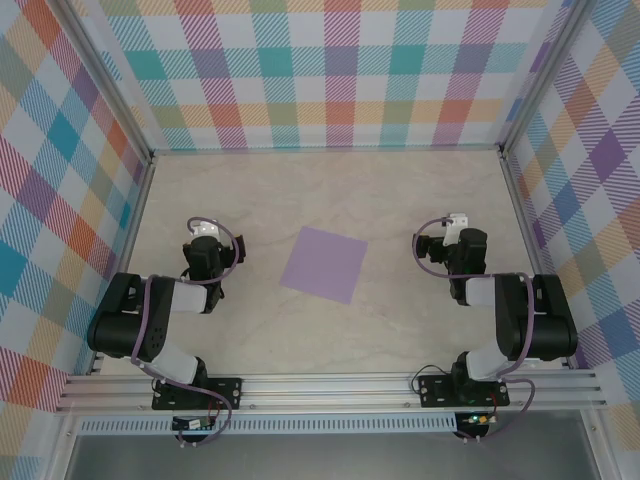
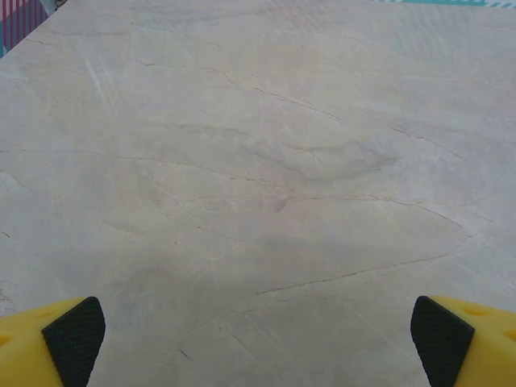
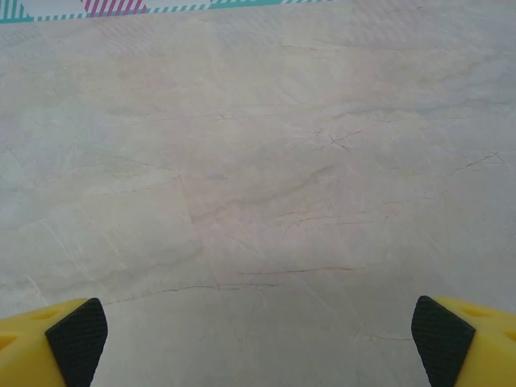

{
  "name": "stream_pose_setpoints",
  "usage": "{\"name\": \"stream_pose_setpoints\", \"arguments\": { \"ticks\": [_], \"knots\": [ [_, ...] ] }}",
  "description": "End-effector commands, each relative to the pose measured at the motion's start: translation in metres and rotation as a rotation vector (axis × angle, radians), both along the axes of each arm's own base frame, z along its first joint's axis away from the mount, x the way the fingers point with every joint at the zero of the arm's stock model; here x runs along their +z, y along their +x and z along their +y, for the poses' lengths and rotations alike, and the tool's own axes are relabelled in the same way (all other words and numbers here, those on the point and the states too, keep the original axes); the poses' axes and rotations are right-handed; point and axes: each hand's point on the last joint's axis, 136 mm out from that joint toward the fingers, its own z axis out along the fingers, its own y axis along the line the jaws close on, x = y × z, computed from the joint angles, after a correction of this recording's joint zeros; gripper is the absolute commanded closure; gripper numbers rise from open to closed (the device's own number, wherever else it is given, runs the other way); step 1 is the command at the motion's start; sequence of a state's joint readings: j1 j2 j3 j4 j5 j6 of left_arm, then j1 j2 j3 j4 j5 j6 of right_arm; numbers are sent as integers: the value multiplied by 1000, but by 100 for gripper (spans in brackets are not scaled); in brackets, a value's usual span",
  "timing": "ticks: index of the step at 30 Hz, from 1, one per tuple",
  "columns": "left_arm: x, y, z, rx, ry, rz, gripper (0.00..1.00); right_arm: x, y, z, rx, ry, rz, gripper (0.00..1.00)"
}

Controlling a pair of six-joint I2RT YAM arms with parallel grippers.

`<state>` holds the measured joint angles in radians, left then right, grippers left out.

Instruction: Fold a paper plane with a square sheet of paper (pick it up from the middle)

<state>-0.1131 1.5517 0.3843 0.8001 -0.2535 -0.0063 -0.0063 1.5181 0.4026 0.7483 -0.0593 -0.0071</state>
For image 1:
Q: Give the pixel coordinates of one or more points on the aluminium frame post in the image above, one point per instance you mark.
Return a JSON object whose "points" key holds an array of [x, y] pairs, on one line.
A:
{"points": [[118, 82], [536, 75]]}

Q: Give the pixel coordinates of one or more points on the purple cloth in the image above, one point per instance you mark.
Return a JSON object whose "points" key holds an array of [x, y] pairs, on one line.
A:
{"points": [[324, 265]]}

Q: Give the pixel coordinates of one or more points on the black base plate right arm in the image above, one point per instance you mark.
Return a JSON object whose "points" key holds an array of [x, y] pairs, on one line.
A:
{"points": [[435, 392]]}

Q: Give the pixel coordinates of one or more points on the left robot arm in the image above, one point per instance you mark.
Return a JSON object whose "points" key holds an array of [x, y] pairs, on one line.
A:
{"points": [[120, 325]]}

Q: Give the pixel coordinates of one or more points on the grey metal plate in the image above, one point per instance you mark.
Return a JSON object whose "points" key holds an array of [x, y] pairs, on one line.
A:
{"points": [[325, 460]]}

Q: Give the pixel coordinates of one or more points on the small circuit board green light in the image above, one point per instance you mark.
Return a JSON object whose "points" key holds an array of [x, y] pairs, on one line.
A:
{"points": [[477, 419]]}

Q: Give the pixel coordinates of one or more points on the small circuit board black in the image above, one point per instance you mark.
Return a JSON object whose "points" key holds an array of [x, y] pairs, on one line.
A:
{"points": [[187, 425]]}

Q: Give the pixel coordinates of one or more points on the aluminium frame rail long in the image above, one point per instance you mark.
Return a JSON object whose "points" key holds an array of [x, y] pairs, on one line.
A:
{"points": [[325, 149]]}

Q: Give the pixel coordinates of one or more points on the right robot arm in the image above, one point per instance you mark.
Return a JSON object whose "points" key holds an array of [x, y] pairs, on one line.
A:
{"points": [[545, 320]]}

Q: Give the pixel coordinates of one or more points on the black base plate left arm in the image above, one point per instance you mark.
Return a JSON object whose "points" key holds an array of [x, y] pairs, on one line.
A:
{"points": [[225, 390]]}

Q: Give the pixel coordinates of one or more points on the aluminium frame rail short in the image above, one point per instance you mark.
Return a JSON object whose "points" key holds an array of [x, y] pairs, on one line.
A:
{"points": [[536, 260], [122, 265]]}

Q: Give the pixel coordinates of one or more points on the aluminium mounting rail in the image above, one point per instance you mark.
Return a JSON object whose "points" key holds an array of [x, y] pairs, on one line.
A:
{"points": [[325, 392]]}

